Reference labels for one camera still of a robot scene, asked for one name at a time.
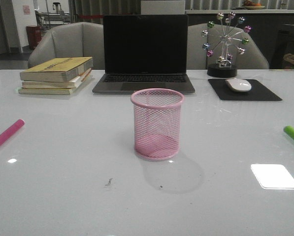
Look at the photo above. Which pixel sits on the pink highlighter pen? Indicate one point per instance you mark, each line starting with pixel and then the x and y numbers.
pixel 11 130

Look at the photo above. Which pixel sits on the pink mesh pen holder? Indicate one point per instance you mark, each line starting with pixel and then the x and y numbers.
pixel 157 122

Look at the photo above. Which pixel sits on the grey laptop computer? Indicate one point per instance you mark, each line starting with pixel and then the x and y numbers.
pixel 145 51

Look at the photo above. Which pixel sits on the middle white book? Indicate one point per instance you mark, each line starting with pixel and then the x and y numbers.
pixel 74 83

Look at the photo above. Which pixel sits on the bottom pale book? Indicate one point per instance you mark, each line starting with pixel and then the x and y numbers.
pixel 50 91

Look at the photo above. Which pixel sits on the right grey armchair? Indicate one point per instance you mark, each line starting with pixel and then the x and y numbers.
pixel 201 49

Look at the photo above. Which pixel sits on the grey armchair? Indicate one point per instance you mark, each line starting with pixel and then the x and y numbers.
pixel 201 49
pixel 81 39

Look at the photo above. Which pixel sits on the white computer mouse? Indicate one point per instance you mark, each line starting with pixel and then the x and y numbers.
pixel 238 85

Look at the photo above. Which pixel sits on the left grey armchair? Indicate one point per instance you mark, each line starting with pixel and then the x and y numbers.
pixel 81 39

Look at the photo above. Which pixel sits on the top yellow book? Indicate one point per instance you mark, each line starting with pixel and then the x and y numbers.
pixel 57 69

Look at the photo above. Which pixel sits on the white box behind laptop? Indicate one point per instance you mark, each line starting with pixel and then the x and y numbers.
pixel 162 7

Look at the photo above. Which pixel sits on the ferris wheel desk ornament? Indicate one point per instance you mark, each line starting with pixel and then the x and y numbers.
pixel 224 67

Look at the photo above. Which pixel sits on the red bin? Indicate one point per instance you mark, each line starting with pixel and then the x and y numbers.
pixel 34 36

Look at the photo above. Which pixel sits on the fruit bowl on counter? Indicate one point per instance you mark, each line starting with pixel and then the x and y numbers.
pixel 251 5

